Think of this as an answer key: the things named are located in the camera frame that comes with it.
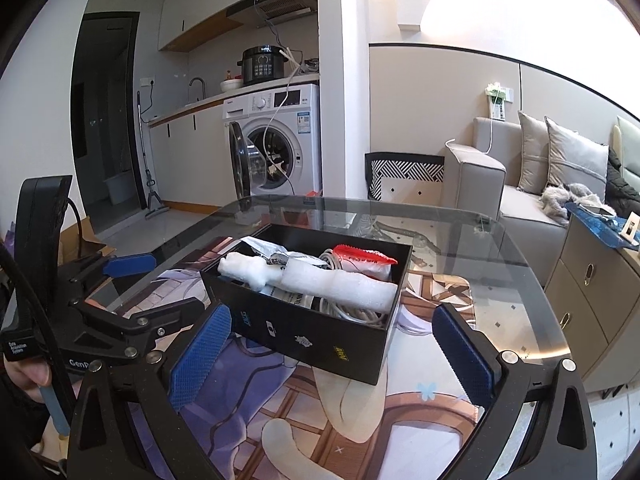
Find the black cardboard box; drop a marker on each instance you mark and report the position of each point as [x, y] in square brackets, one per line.
[341, 347]

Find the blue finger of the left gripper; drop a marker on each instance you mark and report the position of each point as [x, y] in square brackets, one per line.
[119, 267]
[163, 320]

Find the beige cushion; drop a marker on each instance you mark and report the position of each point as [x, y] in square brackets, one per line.
[535, 154]

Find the left hand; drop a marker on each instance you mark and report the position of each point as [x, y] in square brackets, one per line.
[30, 376]

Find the grey cushion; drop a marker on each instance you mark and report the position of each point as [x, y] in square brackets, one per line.
[576, 159]

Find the white printed plastic pouch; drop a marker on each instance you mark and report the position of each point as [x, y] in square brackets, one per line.
[277, 254]

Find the red white snack packet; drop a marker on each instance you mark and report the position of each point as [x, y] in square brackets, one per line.
[364, 261]

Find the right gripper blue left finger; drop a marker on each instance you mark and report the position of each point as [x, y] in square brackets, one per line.
[198, 357]

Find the grey sofa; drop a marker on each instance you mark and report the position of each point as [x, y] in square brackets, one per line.
[483, 177]

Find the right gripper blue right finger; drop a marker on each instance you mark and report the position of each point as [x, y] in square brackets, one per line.
[470, 354]

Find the anime printed desk mat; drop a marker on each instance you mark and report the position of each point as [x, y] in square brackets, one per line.
[261, 415]

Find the white foam piece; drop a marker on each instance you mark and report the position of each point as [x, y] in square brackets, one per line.
[348, 289]

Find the mop with handle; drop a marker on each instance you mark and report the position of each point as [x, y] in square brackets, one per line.
[154, 204]

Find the grey fluffy cloth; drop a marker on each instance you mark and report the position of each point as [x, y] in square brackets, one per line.
[555, 198]

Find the black jacket on sofa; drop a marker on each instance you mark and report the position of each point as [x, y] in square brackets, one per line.
[619, 194]

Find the grey drawer cabinet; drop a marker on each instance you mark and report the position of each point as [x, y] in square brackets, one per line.
[594, 293]

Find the black pressure cooker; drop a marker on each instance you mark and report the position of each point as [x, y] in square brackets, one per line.
[261, 64]

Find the range hood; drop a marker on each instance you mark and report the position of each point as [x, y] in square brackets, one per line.
[260, 13]

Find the white washing machine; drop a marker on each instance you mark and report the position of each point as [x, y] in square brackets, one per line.
[274, 141]

